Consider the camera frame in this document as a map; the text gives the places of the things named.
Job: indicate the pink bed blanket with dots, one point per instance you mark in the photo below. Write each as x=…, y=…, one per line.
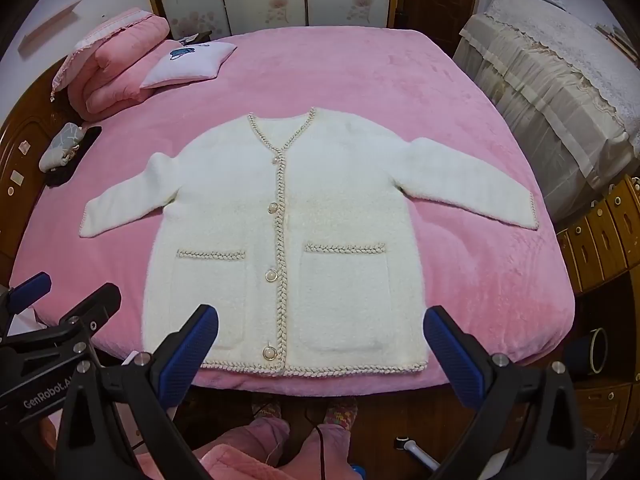
x=375, y=70

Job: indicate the white fluffy cardigan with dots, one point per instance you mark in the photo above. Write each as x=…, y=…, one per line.
x=350, y=185

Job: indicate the dark cloth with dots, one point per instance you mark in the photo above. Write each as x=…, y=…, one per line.
x=89, y=136

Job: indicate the person's right leg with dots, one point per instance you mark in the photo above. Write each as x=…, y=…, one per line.
x=330, y=452

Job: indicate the folded pink quilt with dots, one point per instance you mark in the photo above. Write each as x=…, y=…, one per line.
x=115, y=70

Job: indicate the dark round container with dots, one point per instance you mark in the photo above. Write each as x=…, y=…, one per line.
x=595, y=352

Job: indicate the person's right slipper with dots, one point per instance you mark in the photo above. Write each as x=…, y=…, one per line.
x=340, y=412

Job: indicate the wooden headboard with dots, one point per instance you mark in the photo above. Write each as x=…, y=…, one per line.
x=20, y=150

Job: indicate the white pillow with blue print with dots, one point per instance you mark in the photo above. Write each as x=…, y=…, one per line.
x=190, y=65

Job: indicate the white tool on floor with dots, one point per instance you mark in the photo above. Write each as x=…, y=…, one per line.
x=417, y=452

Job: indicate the grey patterned cloth bundle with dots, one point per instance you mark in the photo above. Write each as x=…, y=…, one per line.
x=60, y=147

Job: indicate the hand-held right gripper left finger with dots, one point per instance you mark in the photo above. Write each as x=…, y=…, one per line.
x=187, y=355

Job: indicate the cream lace-covered furniture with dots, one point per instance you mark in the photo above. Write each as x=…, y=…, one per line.
x=550, y=95

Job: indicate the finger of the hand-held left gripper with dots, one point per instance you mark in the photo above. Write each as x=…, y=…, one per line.
x=95, y=305
x=31, y=290

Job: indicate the person's left slipper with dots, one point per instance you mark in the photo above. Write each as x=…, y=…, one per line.
x=265, y=407

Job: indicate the wooden drawer cabinet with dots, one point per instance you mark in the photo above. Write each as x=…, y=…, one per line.
x=600, y=240

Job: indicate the wooden wall strip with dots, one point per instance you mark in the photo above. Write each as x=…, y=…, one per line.
x=50, y=27

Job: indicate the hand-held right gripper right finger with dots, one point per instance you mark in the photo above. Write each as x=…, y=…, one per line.
x=450, y=355

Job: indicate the person's slipper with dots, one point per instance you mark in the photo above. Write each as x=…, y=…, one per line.
x=265, y=407
x=340, y=412

